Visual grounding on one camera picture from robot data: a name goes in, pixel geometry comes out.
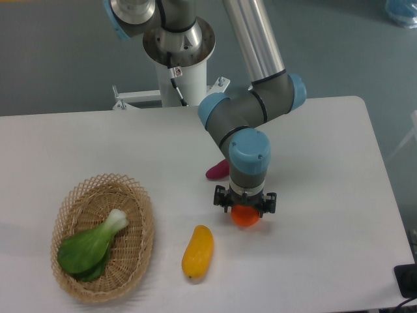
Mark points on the green bok choy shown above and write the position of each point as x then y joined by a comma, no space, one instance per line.
85,254

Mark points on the blue bag in corner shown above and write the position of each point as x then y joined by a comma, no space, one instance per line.
403,12

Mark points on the purple sweet potato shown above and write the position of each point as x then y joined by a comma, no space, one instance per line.
219,171

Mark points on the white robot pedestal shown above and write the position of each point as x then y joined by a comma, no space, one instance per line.
180,83

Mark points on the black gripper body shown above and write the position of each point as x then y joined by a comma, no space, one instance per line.
255,201

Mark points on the black device at edge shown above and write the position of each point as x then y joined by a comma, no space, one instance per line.
406,279

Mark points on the woven wicker basket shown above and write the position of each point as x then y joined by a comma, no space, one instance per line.
87,205

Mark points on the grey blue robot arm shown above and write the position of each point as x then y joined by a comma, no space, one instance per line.
179,43

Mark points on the yellow mango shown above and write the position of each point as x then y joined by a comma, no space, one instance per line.
198,254

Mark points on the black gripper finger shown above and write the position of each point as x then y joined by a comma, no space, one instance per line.
268,204
222,198

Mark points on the orange fruit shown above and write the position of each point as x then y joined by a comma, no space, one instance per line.
244,216

